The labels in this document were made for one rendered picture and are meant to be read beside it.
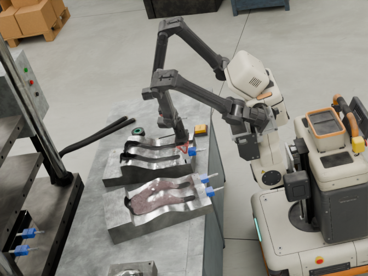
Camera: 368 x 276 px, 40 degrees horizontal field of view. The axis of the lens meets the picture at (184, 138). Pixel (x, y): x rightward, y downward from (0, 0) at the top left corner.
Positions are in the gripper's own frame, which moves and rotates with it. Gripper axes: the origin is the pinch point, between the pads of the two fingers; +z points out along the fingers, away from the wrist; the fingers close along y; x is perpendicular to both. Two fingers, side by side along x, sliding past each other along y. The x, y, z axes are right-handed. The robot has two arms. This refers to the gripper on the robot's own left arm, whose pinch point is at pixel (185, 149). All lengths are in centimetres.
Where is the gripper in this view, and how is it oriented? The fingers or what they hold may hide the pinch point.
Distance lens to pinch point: 266.8
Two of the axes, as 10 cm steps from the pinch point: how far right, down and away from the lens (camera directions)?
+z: 2.6, 7.8, 5.6
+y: -0.7, 6.0, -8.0
